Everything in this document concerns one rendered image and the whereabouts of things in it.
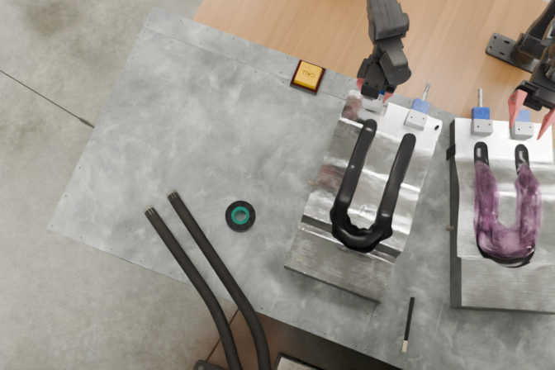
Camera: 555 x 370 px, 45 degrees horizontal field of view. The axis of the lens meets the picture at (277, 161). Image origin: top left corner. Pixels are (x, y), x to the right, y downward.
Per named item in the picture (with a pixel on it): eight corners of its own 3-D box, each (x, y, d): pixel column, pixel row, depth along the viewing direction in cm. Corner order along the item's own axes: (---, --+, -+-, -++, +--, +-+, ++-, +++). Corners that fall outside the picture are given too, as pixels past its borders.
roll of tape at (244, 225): (254, 234, 176) (253, 231, 173) (224, 231, 176) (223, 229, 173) (257, 204, 178) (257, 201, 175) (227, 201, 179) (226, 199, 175)
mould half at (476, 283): (449, 124, 185) (460, 111, 174) (543, 130, 184) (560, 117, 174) (449, 307, 172) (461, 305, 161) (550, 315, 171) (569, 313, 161)
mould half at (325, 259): (347, 100, 186) (353, 82, 173) (435, 131, 184) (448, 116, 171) (283, 268, 174) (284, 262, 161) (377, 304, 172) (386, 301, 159)
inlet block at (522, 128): (507, 94, 184) (514, 87, 179) (524, 96, 184) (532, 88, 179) (508, 139, 181) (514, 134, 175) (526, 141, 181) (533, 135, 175)
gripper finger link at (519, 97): (538, 132, 139) (553, 94, 141) (505, 118, 140) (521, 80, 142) (526, 140, 146) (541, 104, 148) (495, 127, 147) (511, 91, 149)
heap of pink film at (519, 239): (468, 159, 176) (476, 152, 168) (535, 164, 176) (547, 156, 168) (469, 258, 169) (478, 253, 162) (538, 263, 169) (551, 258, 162)
